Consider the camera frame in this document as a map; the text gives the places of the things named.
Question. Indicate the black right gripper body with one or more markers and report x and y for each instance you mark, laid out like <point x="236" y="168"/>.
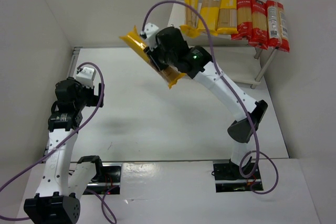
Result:
<point x="153" y="57"/>

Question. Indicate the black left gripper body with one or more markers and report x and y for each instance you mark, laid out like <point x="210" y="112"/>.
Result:
<point x="95" y="95"/>

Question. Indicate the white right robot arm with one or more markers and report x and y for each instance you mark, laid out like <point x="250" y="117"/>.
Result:
<point x="197" y="63"/>

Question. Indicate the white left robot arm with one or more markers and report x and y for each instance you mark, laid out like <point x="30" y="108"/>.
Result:
<point x="57" y="198"/>

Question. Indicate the yellow pasta bag far left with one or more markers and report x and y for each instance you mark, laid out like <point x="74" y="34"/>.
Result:
<point x="189" y="28"/>

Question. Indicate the yellow pasta bag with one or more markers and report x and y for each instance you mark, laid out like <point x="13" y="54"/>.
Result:
<point x="227" y="17"/>
<point x="210" y="12"/>
<point x="189" y="28"/>

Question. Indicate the white two-tier shelf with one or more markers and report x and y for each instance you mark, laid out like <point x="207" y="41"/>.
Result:
<point x="241" y="62"/>

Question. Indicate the red pasta bag middle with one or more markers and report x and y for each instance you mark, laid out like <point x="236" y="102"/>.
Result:
<point x="259" y="31"/>

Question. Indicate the red pasta bag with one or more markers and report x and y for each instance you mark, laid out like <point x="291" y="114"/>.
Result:
<point x="277" y="26"/>
<point x="244" y="20"/>
<point x="259" y="31"/>

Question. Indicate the red pasta bag far right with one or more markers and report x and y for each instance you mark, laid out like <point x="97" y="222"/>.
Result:
<point x="277" y="26"/>

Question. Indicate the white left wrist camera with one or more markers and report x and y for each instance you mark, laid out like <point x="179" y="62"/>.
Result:
<point x="85" y="76"/>

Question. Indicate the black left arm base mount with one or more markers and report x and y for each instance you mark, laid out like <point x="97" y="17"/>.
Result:
<point x="109" y="181"/>

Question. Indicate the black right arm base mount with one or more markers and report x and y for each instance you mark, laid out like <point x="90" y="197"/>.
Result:
<point x="227" y="181"/>

